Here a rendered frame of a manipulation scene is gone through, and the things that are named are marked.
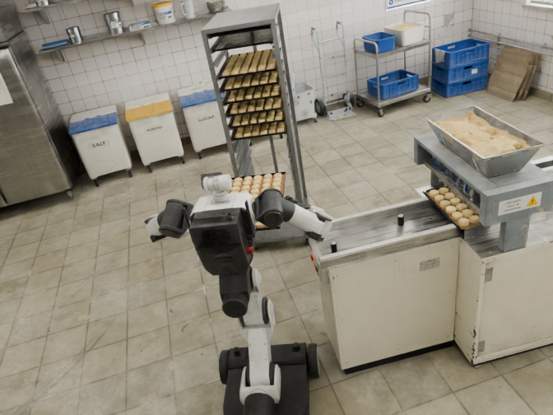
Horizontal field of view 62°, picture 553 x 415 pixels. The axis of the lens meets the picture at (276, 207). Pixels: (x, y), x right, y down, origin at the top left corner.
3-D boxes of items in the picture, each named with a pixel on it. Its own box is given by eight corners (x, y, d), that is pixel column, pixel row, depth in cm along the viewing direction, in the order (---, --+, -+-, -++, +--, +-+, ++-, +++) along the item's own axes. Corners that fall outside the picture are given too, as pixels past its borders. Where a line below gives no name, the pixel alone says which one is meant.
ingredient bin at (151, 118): (145, 175, 556) (124, 116, 516) (143, 156, 610) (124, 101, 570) (188, 164, 565) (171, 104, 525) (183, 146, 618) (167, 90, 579)
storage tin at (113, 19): (125, 30, 531) (118, 10, 520) (125, 32, 517) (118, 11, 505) (110, 34, 529) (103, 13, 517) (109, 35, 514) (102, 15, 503)
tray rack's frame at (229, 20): (311, 245, 376) (276, 17, 285) (250, 252, 383) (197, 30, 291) (310, 205, 431) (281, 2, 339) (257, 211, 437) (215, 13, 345)
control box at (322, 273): (317, 257, 256) (313, 237, 249) (328, 284, 236) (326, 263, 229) (310, 258, 256) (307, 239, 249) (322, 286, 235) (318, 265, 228)
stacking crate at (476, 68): (469, 67, 643) (470, 53, 633) (488, 73, 609) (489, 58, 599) (430, 76, 634) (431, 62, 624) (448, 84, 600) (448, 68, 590)
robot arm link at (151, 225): (146, 246, 223) (162, 236, 206) (136, 222, 224) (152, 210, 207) (166, 240, 231) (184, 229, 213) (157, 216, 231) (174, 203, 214)
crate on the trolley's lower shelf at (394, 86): (401, 83, 637) (401, 69, 627) (419, 89, 606) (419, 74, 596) (367, 94, 623) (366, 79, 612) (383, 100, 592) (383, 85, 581)
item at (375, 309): (428, 310, 302) (429, 194, 256) (454, 350, 273) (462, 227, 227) (326, 337, 297) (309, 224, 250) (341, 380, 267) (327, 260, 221)
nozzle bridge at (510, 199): (465, 176, 277) (468, 123, 260) (546, 242, 216) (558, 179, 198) (413, 188, 275) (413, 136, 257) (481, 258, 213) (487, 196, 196)
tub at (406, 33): (404, 36, 610) (404, 20, 600) (426, 40, 574) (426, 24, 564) (381, 43, 600) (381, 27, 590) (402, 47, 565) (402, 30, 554)
